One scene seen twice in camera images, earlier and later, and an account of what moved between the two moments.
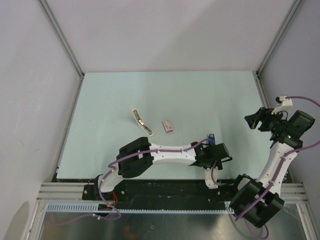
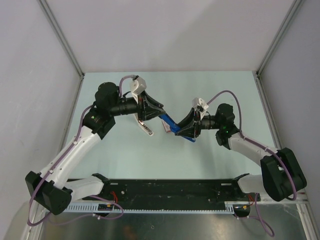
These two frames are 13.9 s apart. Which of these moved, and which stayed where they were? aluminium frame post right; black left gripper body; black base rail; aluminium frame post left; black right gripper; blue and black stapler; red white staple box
Moved: blue and black stapler; black left gripper body; black right gripper
Stayed: red white staple box; aluminium frame post left; aluminium frame post right; black base rail
